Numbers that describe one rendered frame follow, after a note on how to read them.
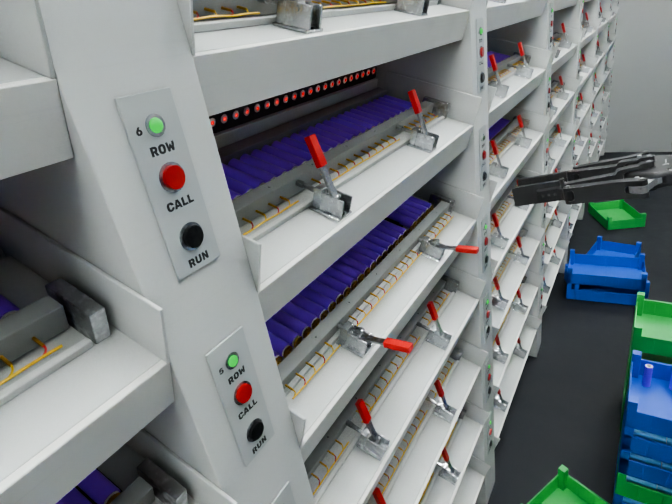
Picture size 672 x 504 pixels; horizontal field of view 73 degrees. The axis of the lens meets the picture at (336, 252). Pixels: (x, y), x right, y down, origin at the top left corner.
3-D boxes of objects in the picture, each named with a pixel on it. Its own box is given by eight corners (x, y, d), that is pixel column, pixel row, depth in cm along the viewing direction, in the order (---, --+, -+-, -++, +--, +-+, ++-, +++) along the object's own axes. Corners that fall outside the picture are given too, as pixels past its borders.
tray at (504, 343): (533, 296, 168) (548, 267, 160) (488, 409, 124) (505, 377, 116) (481, 274, 175) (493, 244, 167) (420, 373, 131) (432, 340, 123)
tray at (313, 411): (470, 238, 93) (484, 197, 88) (297, 472, 49) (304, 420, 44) (384, 203, 101) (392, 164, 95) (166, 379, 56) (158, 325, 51)
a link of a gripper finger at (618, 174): (656, 186, 60) (658, 189, 59) (563, 203, 66) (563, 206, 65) (652, 158, 59) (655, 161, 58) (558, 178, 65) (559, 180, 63)
